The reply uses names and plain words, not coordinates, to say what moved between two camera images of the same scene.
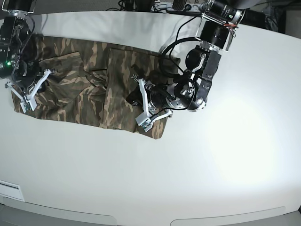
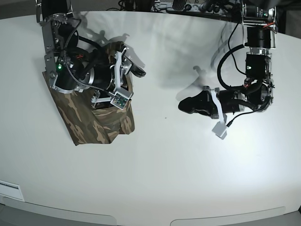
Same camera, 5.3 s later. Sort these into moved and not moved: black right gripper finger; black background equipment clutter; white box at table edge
Moved: black right gripper finger
Not moved: white box at table edge; black background equipment clutter
